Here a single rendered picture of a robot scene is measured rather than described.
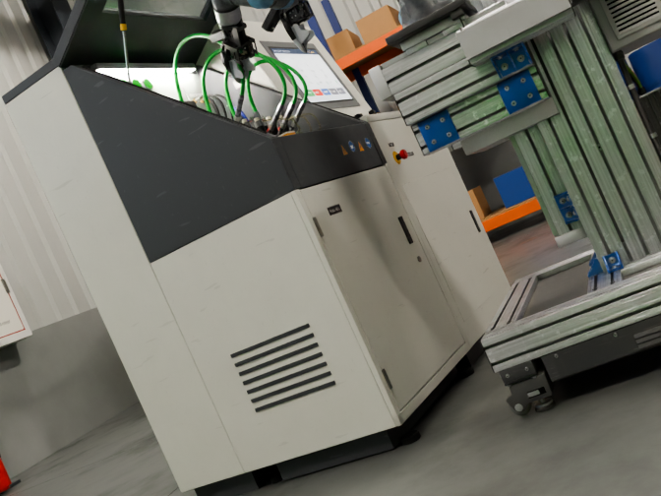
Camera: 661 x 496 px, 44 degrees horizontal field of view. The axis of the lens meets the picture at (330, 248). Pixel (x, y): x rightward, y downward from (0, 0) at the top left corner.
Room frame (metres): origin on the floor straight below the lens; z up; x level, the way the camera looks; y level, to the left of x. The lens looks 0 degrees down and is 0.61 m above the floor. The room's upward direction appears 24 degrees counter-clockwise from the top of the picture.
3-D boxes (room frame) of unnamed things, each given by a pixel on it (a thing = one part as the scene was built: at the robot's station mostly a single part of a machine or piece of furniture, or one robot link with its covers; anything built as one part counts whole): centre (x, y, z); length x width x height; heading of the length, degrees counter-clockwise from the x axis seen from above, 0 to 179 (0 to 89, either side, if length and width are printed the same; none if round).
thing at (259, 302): (2.70, 0.11, 0.39); 0.70 x 0.58 x 0.79; 152
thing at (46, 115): (3.21, 0.33, 0.75); 1.40 x 0.28 x 1.50; 152
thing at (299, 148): (2.57, -0.12, 0.87); 0.62 x 0.04 x 0.16; 152
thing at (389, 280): (2.56, -0.14, 0.44); 0.65 x 0.02 x 0.68; 152
